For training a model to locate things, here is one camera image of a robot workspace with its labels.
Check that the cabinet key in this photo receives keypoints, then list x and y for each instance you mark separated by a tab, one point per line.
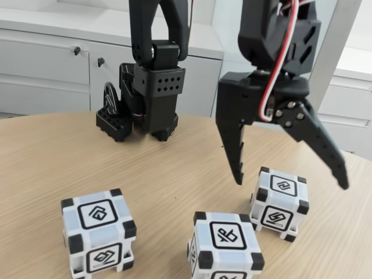
100	62
77	51

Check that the black table clamp knob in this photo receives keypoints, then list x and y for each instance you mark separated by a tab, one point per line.
110	101

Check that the white cube with lightning symbol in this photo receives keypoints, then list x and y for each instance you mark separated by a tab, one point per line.
279	203

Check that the grey metal post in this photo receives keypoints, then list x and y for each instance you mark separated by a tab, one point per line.
328	81

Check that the white cube with crossed symbol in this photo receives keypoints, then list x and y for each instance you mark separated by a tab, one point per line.
229	255

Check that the white cube with house symbol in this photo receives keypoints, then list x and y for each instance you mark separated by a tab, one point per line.
98	232

